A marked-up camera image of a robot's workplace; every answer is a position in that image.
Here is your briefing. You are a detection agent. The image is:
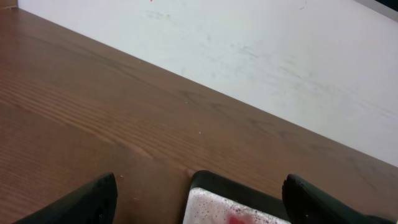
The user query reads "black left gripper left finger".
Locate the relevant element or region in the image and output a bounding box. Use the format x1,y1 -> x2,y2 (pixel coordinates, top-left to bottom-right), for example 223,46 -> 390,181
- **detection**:
15,172 -> 118,224

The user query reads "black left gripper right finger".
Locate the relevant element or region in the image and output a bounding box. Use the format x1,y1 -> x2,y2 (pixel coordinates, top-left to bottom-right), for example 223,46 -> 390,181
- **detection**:
282,174 -> 395,224

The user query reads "black rectangular soapy water tray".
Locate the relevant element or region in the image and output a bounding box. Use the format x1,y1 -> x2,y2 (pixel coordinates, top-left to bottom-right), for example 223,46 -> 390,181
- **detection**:
180,170 -> 289,224

